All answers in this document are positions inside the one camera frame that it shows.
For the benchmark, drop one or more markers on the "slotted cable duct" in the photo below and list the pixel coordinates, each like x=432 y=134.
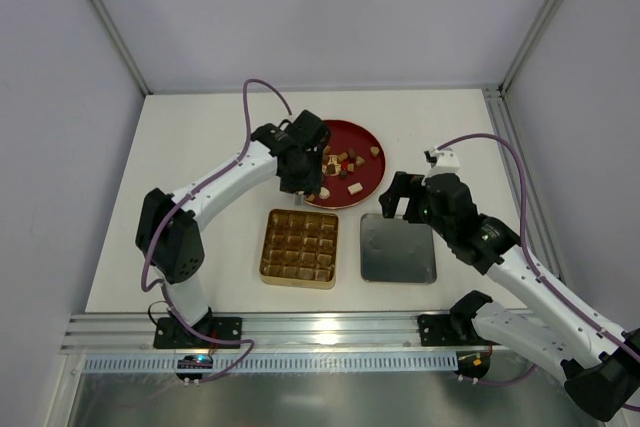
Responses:
x=273 y=362

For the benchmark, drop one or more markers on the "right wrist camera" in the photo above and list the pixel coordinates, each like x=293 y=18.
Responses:
x=441 y=162

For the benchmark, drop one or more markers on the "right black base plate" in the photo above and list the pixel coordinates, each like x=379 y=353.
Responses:
x=445 y=330

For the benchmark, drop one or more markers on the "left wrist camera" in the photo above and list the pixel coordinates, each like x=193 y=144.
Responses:
x=309 y=131

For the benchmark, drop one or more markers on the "gold chocolate box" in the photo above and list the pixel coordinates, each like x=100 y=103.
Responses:
x=300 y=249

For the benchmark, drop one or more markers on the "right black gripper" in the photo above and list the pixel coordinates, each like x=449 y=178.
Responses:
x=413 y=203

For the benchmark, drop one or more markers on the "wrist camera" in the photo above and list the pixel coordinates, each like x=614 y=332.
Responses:
x=309 y=131
x=441 y=162

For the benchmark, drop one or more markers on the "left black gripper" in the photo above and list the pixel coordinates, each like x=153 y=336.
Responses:
x=300 y=185

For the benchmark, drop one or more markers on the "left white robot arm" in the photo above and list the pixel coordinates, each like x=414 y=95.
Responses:
x=169 y=232

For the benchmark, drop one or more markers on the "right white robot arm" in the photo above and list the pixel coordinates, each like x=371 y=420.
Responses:
x=595 y=359

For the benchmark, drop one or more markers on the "white rectangular chocolate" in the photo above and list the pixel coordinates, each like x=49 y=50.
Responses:
x=355 y=188

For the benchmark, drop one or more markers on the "silver square tin lid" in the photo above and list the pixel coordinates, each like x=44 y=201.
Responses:
x=395 y=251

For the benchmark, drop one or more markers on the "white oval chocolate right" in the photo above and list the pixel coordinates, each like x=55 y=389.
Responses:
x=324 y=193

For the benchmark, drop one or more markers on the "round red tray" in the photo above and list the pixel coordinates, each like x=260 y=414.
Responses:
x=350 y=143

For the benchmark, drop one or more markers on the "aluminium rail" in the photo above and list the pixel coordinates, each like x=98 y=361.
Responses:
x=102 y=333

